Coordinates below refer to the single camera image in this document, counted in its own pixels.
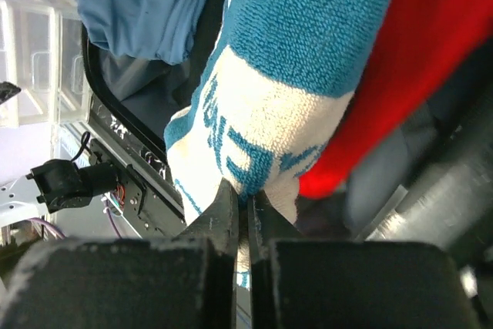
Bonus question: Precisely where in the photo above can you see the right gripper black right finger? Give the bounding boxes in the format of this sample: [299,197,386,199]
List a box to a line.
[247,193,480,328]

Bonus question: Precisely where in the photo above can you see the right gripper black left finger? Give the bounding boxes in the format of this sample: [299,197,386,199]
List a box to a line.
[1,181,239,328]

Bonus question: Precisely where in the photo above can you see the blue cartoon fish suitcase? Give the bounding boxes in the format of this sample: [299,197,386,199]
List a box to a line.
[71,0,493,253]

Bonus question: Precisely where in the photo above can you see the blue white terry towel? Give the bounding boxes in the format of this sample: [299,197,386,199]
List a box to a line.
[163,0,404,291]

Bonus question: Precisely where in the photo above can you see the blue cotton shirt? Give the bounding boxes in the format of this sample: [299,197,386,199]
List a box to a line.
[77,0,206,65]

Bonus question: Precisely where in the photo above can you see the red garment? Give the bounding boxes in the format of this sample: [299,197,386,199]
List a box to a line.
[300,0,492,199]

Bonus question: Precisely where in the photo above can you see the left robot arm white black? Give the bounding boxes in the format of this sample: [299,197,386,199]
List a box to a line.
[1,159,119,227]

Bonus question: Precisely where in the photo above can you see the white drawer organizer box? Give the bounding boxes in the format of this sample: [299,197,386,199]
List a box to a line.
[1,0,91,127]

